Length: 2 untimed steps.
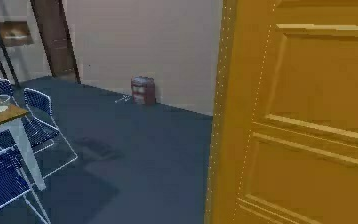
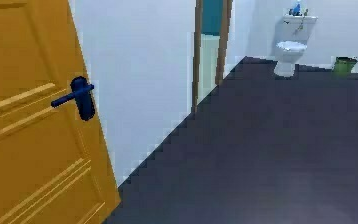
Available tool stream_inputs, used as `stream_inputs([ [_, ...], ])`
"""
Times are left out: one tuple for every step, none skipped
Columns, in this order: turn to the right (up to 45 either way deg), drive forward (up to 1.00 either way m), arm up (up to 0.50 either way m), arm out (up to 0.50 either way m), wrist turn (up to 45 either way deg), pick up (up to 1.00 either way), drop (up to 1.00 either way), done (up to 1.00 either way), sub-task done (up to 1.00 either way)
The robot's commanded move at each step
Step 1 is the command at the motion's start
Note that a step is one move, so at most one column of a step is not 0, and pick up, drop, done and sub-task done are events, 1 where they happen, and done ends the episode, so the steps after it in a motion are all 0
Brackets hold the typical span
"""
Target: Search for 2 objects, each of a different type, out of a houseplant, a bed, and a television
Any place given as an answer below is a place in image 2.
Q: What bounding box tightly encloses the white toilet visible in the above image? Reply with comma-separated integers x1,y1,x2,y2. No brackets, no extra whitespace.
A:
273,14,319,78

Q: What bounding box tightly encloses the yellow wooden room door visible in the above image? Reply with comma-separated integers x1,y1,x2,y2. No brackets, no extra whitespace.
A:
0,0,122,224

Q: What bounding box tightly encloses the blue spray bottle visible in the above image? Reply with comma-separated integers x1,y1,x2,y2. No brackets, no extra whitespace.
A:
289,0,309,17

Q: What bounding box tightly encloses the green waste bin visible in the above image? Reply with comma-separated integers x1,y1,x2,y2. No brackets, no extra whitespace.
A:
332,56,358,76

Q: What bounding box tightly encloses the brown wooden door frame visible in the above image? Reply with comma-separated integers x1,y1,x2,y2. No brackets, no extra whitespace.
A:
191,0,234,114

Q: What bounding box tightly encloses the dark blue door handle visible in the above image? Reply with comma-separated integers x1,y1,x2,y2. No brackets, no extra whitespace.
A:
50,76,97,122

